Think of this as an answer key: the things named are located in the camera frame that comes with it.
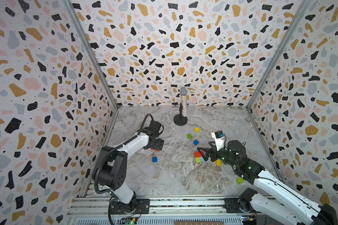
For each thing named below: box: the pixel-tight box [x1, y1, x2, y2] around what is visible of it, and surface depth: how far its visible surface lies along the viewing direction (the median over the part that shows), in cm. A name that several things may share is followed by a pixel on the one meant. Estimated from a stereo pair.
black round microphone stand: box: [173, 102, 188, 126], surface depth 115 cm
